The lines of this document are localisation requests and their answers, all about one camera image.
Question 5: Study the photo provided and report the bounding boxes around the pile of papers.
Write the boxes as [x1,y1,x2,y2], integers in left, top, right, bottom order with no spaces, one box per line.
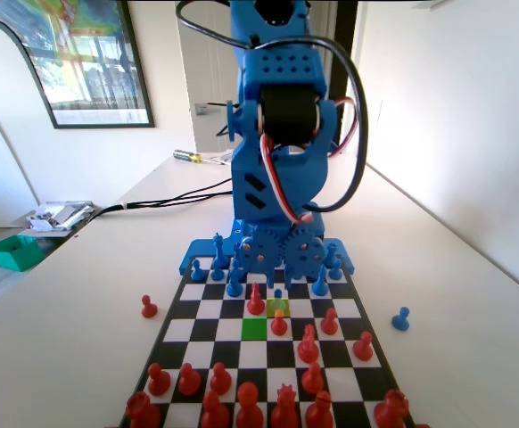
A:
[25,201,96,233]

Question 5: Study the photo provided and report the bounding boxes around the blue chess queen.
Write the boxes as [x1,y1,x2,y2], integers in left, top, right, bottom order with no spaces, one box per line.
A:
[210,232,227,269]

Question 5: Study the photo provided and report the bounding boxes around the green plastic box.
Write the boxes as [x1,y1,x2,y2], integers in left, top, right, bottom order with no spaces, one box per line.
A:
[0,235,45,272]

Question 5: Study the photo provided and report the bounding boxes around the yellow handled screwdriver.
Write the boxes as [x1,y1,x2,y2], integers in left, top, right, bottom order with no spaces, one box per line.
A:
[172,149,234,167]

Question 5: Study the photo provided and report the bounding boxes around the black cable bundle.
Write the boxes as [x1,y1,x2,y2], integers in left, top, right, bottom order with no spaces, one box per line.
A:
[90,177,235,220]

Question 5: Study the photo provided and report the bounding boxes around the white door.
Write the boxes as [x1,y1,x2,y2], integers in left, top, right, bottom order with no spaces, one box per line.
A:
[174,0,334,155]

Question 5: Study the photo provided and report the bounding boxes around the black framed picture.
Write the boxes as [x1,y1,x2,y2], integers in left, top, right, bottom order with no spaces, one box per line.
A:
[0,0,156,129]

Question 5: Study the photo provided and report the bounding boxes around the red chess king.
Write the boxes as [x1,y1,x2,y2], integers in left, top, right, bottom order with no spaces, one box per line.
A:
[235,381,265,428]

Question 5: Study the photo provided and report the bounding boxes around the red chess rook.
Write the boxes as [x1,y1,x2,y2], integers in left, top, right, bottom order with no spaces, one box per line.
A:
[373,389,410,428]
[125,391,161,428]

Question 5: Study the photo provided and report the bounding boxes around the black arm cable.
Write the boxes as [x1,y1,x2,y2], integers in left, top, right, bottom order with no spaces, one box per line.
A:
[175,0,370,213]

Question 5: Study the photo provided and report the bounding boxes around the red chess pawn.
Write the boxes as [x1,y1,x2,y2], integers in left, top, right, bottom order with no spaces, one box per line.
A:
[301,360,325,396]
[141,293,159,319]
[146,362,172,397]
[177,362,202,397]
[352,331,375,362]
[209,361,233,396]
[320,307,339,336]
[270,309,289,337]

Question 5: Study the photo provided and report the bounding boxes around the black white chessboard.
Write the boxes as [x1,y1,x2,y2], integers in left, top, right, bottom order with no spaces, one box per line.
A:
[117,253,416,428]

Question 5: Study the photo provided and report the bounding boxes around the white red servo wire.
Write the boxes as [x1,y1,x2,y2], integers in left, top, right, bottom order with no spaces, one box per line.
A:
[261,133,317,224]
[328,96,359,157]

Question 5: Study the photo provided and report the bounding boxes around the silver door handle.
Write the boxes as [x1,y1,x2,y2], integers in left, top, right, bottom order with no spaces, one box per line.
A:
[194,103,234,117]

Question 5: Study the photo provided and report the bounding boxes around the blue chess bishop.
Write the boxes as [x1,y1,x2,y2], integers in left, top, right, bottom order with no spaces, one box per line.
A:
[311,271,329,298]

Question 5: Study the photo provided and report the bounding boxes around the red chess queen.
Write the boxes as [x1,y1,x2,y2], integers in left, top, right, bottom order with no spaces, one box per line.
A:
[270,383,300,428]

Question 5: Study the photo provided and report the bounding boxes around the red chess bishop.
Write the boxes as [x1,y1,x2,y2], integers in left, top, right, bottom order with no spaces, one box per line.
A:
[304,390,334,428]
[201,391,231,428]

